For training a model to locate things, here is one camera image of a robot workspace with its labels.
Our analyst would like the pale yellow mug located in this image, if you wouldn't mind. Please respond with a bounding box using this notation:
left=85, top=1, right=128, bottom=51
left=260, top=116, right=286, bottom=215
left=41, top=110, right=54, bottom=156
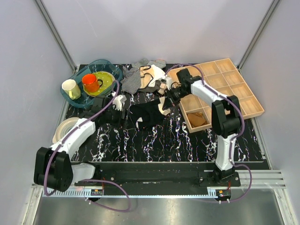
left=61, top=79, right=81, bottom=100

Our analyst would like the beige white underwear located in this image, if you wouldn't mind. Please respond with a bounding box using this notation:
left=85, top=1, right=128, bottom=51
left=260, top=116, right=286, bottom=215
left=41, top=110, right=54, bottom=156
left=140, top=65, right=166, bottom=89

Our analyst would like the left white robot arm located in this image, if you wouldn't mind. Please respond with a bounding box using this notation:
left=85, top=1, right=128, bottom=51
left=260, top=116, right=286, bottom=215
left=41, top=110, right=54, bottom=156
left=34, top=95, right=127, bottom=196

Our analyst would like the rolled tan underwear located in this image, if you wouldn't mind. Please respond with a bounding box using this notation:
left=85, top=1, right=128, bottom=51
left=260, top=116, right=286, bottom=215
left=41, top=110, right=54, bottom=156
left=187, top=112, right=207, bottom=128

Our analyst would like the green dotted plate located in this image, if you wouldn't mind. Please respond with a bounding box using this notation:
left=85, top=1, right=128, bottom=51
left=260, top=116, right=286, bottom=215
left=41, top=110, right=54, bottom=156
left=83, top=71, right=115, bottom=97

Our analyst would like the dark beige folded underwear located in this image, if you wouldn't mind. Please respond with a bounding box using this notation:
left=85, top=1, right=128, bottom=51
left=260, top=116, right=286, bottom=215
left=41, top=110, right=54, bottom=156
left=138, top=81, right=167, bottom=95

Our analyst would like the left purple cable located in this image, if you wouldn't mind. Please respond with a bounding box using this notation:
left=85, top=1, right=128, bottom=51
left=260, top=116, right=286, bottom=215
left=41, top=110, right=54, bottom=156
left=43, top=80, right=132, bottom=212

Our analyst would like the orange mug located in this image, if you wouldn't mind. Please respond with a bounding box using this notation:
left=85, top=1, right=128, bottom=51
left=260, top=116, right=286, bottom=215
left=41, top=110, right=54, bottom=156
left=82, top=74, right=103, bottom=93

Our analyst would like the blue transparent plastic basket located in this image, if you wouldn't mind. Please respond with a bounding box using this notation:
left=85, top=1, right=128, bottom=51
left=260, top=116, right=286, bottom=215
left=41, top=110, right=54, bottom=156
left=60, top=59, right=123, bottom=108

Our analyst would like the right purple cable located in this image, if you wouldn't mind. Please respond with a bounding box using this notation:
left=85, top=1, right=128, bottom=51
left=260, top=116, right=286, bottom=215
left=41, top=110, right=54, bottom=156
left=165, top=63, right=252, bottom=203

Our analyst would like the striped grey garment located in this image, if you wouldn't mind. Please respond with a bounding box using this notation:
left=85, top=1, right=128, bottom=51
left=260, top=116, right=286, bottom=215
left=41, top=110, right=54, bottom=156
left=121, top=58, right=166, bottom=94

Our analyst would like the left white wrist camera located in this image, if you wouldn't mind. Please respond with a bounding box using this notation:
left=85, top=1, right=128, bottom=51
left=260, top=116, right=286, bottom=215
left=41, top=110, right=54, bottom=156
left=112, top=95, right=127, bottom=111

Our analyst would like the wooden compartment tray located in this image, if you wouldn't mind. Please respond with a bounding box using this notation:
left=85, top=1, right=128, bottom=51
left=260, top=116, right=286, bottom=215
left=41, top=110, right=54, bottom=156
left=179, top=58, right=264, bottom=133

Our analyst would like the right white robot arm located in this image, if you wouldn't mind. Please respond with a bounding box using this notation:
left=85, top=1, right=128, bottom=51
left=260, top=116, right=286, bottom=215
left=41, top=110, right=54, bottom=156
left=163, top=68, right=245, bottom=186

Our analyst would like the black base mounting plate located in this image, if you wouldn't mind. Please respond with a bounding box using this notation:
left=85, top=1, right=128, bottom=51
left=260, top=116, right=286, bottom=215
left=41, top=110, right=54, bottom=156
left=76, top=162, right=241, bottom=196

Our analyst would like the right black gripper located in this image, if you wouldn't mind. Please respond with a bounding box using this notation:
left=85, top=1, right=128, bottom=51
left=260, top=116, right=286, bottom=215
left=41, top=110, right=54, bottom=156
left=163, top=87, right=189, bottom=111

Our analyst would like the black underwear beige waistband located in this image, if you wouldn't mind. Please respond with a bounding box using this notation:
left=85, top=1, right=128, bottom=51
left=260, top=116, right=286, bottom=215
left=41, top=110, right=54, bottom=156
left=128, top=97, right=174, bottom=129

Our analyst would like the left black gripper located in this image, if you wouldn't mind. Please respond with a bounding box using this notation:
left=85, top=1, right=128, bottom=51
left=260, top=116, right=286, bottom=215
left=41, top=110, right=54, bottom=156
left=103, top=106, right=135, bottom=130

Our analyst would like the purple cable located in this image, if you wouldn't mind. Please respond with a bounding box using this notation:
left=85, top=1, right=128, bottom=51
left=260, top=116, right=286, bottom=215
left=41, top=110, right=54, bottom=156
left=165, top=63, right=252, bottom=203
left=43, top=80, right=132, bottom=212

